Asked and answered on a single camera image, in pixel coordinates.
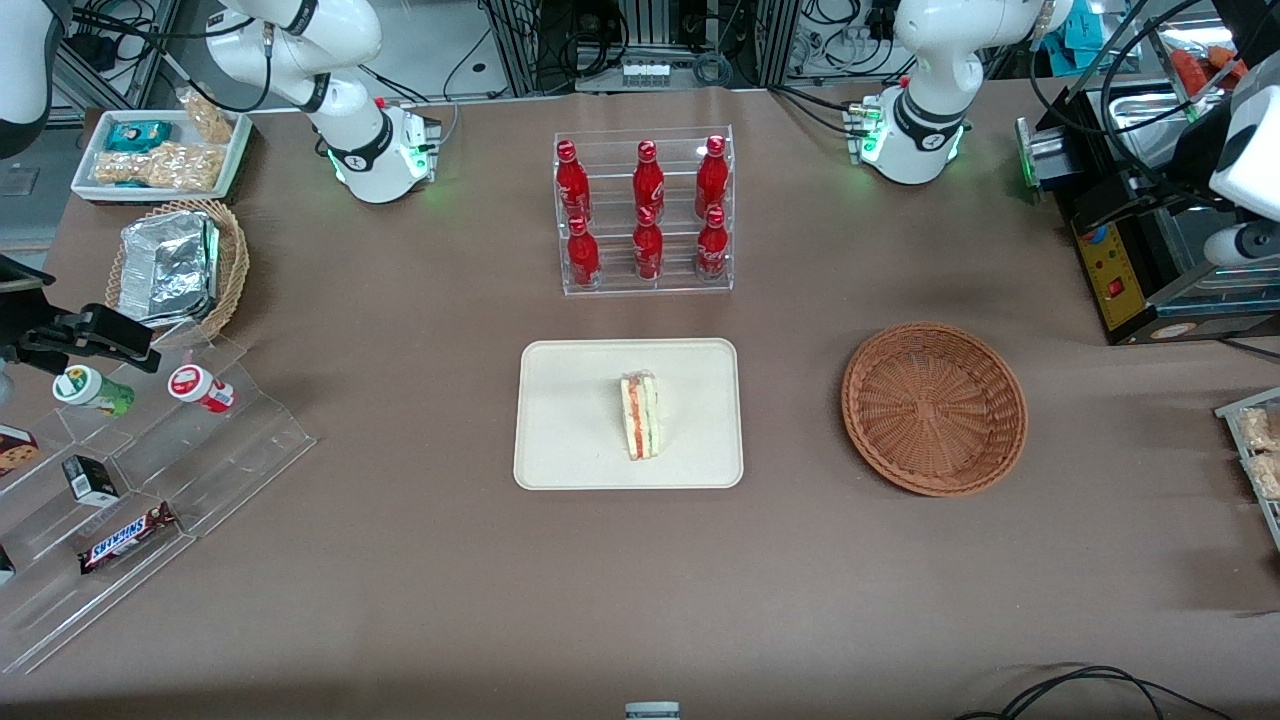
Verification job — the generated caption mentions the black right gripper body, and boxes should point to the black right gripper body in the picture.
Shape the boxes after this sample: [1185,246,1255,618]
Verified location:
[0,255,63,373]

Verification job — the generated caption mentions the triangular sandwich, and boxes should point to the triangular sandwich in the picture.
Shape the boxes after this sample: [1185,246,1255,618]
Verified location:
[619,370,662,461]

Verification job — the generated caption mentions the shiny metal tray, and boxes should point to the shiny metal tray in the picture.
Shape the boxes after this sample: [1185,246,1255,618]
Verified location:
[1103,83,1219,176]

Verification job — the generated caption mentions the light tan wicker basket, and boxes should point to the light tan wicker basket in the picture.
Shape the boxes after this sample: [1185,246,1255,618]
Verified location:
[104,198,251,347]

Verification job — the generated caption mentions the white rectangular snack tray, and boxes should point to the white rectangular snack tray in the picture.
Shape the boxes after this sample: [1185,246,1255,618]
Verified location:
[71,108,254,205]

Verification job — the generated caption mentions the brown wicker basket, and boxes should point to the brown wicker basket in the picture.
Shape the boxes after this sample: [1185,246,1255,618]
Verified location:
[841,321,1029,498]

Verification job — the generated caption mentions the cream plastic tray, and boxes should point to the cream plastic tray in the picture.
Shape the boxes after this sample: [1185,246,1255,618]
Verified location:
[513,338,745,492]

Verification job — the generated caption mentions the green white small bottle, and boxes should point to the green white small bottle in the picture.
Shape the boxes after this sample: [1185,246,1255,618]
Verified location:
[52,364,136,418]

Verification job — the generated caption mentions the silver cylinder with green light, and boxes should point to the silver cylinder with green light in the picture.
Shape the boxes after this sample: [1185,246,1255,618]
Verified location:
[1014,116,1077,194]

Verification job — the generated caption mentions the silver foil container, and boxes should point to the silver foil container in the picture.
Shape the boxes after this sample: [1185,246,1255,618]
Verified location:
[118,210,221,329]

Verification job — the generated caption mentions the black machine with yellow panel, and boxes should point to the black machine with yellow panel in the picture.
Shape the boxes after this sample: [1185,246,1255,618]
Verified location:
[1035,80,1280,347]

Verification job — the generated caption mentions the red white small bottle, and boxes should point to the red white small bottle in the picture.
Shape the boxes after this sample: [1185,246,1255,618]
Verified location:
[167,364,237,415]

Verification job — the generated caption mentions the brown cookie box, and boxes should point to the brown cookie box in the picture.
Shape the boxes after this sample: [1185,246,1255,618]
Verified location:
[0,424,41,479]

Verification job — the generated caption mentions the small black carton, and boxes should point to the small black carton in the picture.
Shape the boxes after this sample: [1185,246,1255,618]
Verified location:
[62,455,121,507]

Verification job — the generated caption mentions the clear acrylic stepped display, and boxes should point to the clear acrylic stepped display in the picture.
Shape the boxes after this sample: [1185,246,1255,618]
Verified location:
[0,334,319,677]

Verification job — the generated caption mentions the large clear peanut bag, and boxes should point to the large clear peanut bag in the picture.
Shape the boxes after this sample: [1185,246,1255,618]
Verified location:
[93,142,223,193]

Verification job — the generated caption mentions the Snickers chocolate bar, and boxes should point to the Snickers chocolate bar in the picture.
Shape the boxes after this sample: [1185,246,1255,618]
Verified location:
[78,501,179,576]

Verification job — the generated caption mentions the teal snack packet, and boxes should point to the teal snack packet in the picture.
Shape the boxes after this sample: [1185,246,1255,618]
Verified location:
[104,119,174,154]

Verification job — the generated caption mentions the clear snack shelf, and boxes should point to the clear snack shelf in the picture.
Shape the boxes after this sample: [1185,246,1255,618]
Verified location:
[1214,386,1280,553]

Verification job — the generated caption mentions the small clear peanut bag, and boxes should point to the small clear peanut bag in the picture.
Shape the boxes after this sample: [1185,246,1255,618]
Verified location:
[178,88,237,145]

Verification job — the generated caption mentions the red cola bottle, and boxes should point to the red cola bottle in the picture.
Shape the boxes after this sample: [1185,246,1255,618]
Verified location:
[694,135,729,219]
[632,140,666,223]
[696,205,730,282]
[632,206,665,283]
[566,215,602,291]
[555,139,592,223]

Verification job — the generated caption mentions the clear acrylic bottle rack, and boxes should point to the clear acrylic bottle rack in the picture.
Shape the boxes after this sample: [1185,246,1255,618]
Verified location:
[553,125,735,297]

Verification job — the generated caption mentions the black floor cable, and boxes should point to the black floor cable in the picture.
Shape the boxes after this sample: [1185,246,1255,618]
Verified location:
[950,664,1237,720]

